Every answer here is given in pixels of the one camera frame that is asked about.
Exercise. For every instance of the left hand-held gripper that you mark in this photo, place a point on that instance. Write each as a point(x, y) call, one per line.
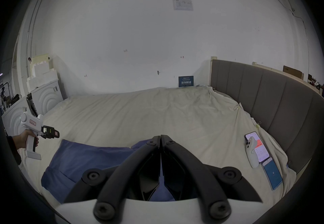
point(30, 122)

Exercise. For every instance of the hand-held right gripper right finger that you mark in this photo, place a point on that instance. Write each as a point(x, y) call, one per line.
point(202, 180)

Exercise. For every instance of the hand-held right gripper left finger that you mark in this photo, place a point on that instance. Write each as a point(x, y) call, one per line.
point(119, 180)

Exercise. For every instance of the dark blue shirt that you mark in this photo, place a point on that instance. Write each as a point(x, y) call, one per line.
point(76, 158)

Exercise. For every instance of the person's left forearm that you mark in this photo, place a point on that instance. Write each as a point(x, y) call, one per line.
point(12, 148)

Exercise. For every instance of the person's left hand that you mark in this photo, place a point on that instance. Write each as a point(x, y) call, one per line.
point(22, 140)

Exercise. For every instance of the white hand controller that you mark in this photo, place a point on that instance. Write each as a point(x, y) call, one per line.
point(251, 153)

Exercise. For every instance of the phone with white screen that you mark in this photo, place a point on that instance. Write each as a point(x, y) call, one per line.
point(262, 150)

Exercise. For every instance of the phone with blue screen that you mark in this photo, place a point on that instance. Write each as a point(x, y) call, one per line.
point(272, 173)

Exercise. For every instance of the bed with beige sheet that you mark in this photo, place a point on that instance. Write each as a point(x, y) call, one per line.
point(151, 111)

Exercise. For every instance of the dark blue sign card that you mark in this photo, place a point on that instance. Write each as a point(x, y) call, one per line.
point(186, 81)

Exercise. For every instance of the grey padded headboard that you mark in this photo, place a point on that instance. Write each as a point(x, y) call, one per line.
point(278, 106)

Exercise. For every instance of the brown carton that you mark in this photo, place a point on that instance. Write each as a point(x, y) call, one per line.
point(293, 72)

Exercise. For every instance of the white paper notice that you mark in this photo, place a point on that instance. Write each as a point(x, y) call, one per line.
point(182, 4)

